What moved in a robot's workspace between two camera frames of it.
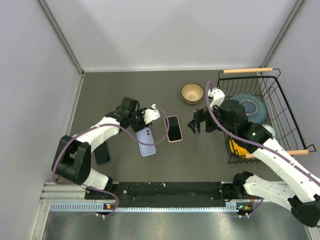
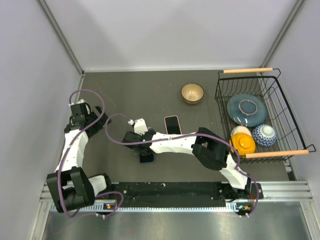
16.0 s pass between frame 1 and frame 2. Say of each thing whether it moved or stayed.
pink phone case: stayed
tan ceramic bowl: stayed
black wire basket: stayed
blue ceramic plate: stayed
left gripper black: moved
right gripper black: moved
